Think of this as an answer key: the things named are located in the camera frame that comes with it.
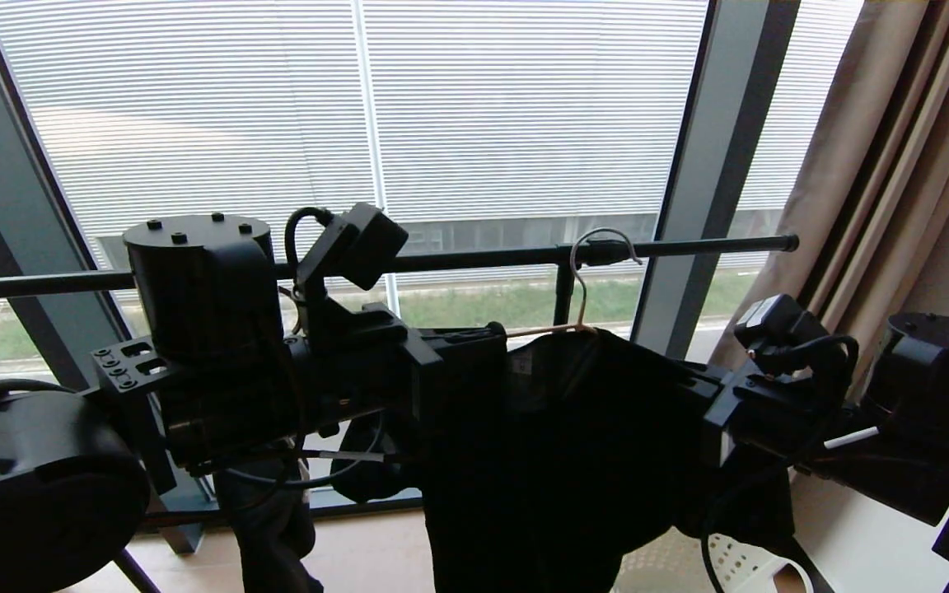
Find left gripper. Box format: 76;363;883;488
166;325;442;474

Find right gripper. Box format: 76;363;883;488
701;367;949;528

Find black shorts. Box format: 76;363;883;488
215;412;418;593

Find black garment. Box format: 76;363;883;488
409;328;797;593

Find pink clothes hanger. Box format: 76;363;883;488
507;228;644;340

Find white laundry basket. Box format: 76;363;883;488
615;531;813;593

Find black clothes rack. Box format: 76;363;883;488
0;235;799;593

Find window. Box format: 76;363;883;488
0;0;863;553

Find brown curtain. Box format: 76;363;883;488
709;0;949;396

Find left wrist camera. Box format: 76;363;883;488
285;203;409;347

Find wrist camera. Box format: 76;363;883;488
285;203;409;347
734;294;858;396

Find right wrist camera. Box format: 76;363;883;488
734;294;858;396

